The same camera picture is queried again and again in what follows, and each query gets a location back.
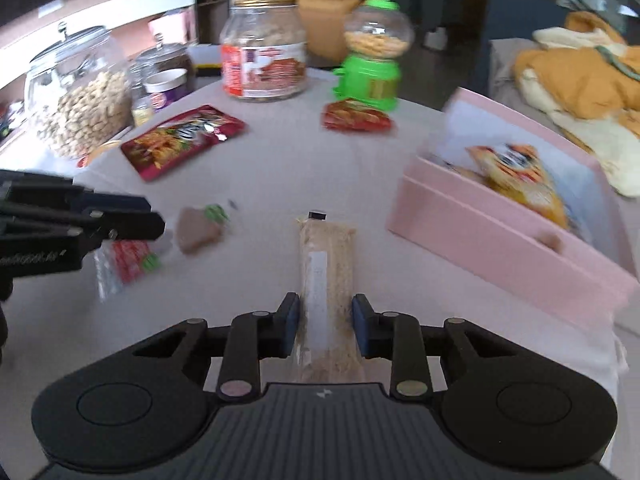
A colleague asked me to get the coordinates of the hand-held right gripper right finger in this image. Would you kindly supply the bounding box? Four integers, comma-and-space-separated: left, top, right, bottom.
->
351, 294, 506, 401

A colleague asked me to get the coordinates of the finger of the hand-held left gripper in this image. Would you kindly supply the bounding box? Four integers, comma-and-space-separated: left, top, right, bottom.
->
0, 169, 152, 221
0, 211, 167, 256

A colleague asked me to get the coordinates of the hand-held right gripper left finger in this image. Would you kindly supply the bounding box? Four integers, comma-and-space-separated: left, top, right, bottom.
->
132, 291, 302, 401

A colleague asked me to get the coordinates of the beige snack bar packet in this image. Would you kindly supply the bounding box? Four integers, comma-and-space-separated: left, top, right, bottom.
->
295, 215, 366, 383

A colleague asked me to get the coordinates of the pink cardboard box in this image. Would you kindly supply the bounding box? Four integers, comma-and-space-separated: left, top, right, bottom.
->
387, 86, 640, 313

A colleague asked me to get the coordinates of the yellow snack packet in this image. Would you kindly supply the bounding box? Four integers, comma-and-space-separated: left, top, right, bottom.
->
465, 142, 571, 231

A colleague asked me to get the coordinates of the red candy in clear packet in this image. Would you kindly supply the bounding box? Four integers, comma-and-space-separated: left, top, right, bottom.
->
94, 239, 162, 302

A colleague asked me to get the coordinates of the brown sachet with green mark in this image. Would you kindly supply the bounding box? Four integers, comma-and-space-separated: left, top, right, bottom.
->
174, 203, 231, 256

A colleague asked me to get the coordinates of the dark red snack packet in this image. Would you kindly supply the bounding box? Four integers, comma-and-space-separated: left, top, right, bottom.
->
120, 105, 247, 182

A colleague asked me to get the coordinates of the small yellow bottle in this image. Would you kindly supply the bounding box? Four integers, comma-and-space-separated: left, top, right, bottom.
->
130, 82, 155, 128

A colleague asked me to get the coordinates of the large glass jar of peanuts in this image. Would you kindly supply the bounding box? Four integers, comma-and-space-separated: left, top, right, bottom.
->
24, 22, 133, 161

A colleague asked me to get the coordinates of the small cup with white rim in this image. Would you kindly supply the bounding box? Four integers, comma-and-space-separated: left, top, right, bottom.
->
144, 67, 190, 111

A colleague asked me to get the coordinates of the small glass jar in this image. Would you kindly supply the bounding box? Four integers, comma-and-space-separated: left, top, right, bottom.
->
131, 35, 193, 96

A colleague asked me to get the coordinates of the small red snack packet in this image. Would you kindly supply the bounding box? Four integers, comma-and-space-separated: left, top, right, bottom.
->
321, 100, 393, 133

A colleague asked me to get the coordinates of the plastic jar with red label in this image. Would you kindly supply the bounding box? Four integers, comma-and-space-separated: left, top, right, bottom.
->
220, 0, 308, 103

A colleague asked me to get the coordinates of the green candy dispenser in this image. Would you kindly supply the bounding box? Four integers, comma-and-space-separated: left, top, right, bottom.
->
332, 0, 416, 115

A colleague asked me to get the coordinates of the yellow bean bag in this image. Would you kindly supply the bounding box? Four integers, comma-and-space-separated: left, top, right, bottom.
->
295, 0, 386, 58

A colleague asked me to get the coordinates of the dark blue cabinet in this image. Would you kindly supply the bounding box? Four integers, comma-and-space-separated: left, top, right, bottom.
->
487, 0, 566, 61

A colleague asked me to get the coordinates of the wall shelf unit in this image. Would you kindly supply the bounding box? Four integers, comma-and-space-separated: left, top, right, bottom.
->
0, 0, 196, 76

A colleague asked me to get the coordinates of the teal strap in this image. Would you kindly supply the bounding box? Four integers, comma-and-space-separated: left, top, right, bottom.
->
592, 45, 640, 81

